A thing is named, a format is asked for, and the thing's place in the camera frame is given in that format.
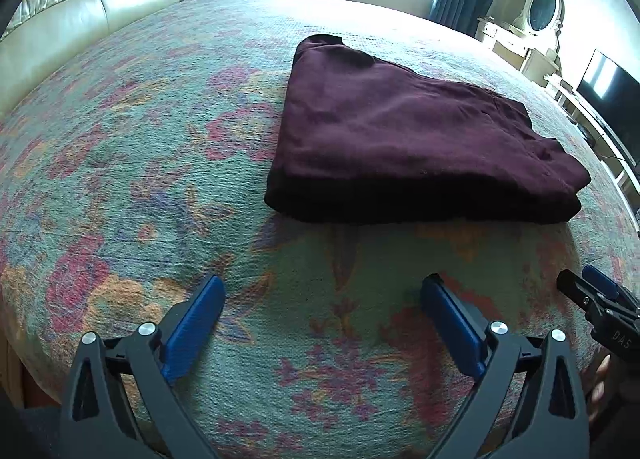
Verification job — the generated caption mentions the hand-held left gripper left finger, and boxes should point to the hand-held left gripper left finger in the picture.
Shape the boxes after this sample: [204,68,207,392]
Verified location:
[59,274,226,459]

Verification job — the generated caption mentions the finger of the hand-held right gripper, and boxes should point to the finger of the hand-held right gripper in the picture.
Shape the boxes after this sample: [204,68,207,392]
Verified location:
[582,265,638,310]
[556,269,608,320]

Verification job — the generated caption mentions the person's right hand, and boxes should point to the person's right hand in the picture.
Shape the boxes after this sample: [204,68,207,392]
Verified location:
[587,354,613,425]

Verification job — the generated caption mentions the maroon pants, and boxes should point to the maroon pants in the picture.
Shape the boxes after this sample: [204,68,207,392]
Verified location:
[264,34,592,226]

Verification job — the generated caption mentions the white dressing table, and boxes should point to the white dressing table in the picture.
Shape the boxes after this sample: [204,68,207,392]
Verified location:
[475,16,561,87]

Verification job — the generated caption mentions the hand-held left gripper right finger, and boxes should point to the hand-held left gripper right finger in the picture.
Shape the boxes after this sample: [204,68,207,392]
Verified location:
[420,273,591,459]

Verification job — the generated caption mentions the floral woven bedspread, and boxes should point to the floral woven bedspread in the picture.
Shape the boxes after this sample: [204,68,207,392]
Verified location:
[0,0,640,459]

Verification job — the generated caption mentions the cream tufted leather headboard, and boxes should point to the cream tufted leather headboard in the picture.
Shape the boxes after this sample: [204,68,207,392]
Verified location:
[0,0,206,114]

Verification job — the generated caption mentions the black television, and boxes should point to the black television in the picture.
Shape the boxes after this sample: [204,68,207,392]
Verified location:
[576,50,640,127]

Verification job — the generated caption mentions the white television stand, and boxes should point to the white television stand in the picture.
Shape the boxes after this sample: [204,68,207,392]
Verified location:
[544,74,640,200]

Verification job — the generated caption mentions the oval vanity mirror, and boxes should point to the oval vanity mirror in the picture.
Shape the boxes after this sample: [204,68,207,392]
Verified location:
[515,0,565,37]

